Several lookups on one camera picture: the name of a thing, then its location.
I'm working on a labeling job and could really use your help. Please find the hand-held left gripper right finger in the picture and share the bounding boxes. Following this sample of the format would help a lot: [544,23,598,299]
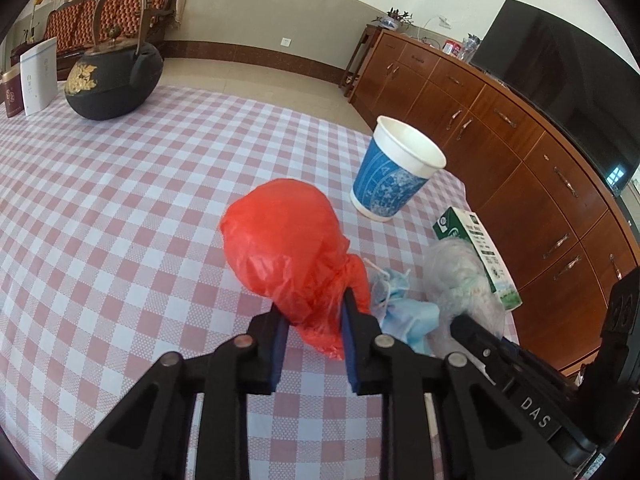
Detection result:
[341,287,576,480]

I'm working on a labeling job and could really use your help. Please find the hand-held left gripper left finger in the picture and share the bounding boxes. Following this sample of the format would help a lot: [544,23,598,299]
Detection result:
[57,305,291,480]

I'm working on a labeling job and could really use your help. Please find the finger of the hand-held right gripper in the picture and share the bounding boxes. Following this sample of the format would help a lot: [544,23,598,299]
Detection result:
[449,314,521,386]

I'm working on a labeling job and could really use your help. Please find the clear plastic bag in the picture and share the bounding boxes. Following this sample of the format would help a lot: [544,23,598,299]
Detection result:
[422,237,507,356]

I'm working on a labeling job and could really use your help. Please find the red plastic bag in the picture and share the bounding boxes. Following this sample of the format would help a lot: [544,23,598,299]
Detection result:
[220,177,372,361]

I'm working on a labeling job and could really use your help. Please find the light blue face mask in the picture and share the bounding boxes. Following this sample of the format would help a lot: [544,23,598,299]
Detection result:
[362,257,441,356]

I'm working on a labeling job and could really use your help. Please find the green white carton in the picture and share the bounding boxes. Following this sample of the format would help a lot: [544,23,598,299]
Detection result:
[432,206,523,312]

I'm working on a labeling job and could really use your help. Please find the blue patterned paper cup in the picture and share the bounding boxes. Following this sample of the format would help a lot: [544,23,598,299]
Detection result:
[350,115,447,223]

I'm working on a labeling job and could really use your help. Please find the long wooden sideboard cabinet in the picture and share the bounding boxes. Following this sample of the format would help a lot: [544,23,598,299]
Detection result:
[350,27,640,376]

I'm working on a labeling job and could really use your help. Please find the pink checked tablecloth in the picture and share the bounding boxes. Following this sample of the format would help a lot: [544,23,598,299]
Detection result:
[0,77,521,480]

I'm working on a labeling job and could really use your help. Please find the black flat-screen television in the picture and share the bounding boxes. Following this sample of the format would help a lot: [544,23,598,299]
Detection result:
[469,0,640,196]

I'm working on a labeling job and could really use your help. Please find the narrow wooden side table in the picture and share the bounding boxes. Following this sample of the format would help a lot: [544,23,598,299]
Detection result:
[341,25,383,103]

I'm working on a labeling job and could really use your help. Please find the black cast iron teapot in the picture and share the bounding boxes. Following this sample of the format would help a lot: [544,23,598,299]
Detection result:
[64,0,166,122]

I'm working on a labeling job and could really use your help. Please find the small potted plant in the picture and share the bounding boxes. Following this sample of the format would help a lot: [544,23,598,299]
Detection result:
[372,7,416,31]

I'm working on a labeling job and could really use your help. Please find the white rectangular box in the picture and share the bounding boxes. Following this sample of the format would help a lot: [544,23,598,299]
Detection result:
[20,36,58,117]

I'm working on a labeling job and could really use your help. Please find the dark red tin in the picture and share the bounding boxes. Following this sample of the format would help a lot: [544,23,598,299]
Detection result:
[0,70,26,119]

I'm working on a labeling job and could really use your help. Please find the wooden sofa orange cushions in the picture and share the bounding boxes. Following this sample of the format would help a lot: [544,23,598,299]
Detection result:
[10,0,180,81]

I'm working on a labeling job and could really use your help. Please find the yellow hanging ornament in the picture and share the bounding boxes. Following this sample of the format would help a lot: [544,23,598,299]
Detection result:
[27,0,48,43]

